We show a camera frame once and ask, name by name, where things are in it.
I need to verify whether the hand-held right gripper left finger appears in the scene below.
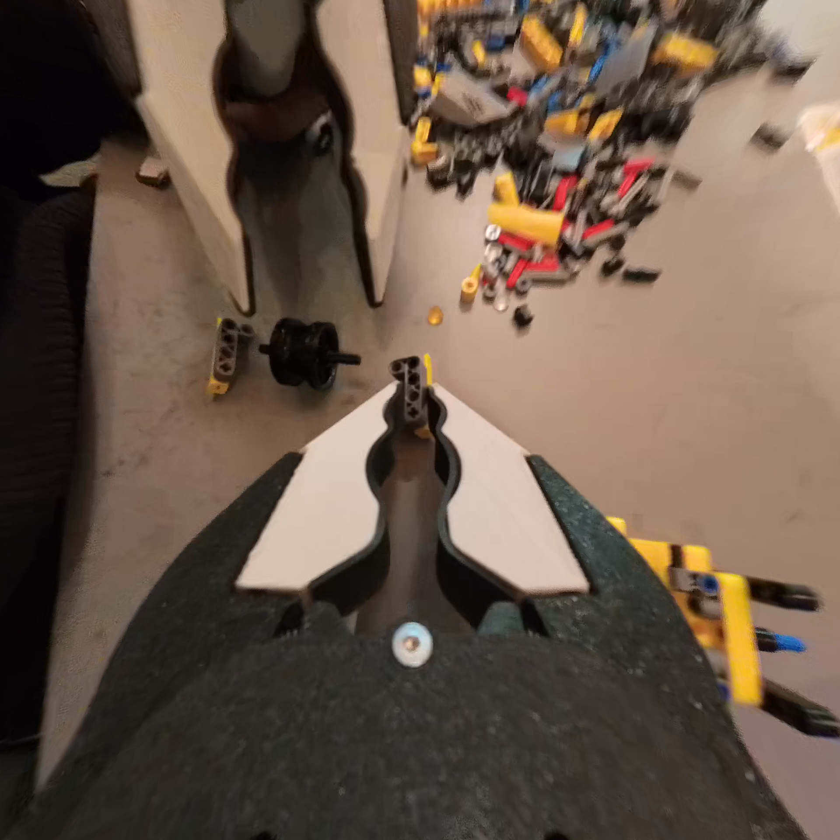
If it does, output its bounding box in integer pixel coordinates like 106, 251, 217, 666
235, 382, 399, 616

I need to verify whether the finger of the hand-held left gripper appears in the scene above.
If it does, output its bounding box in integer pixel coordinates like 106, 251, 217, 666
126, 0, 257, 317
314, 0, 413, 309

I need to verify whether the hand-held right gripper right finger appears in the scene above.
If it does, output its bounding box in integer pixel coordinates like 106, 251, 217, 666
428, 385, 590, 622

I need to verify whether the yellow panel grey beam piece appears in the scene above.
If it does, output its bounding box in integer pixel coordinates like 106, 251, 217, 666
206, 317, 257, 398
388, 354, 437, 439

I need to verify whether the black wheel hub with axle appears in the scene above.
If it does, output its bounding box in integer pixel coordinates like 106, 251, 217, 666
258, 318, 362, 392

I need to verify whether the pile of toy building pieces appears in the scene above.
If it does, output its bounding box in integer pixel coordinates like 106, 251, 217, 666
408, 0, 815, 329

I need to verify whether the person's left hand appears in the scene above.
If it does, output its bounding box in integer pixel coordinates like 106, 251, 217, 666
220, 79, 337, 157

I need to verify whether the small yellow toy assembly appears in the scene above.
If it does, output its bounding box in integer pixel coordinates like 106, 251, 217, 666
607, 516, 840, 739

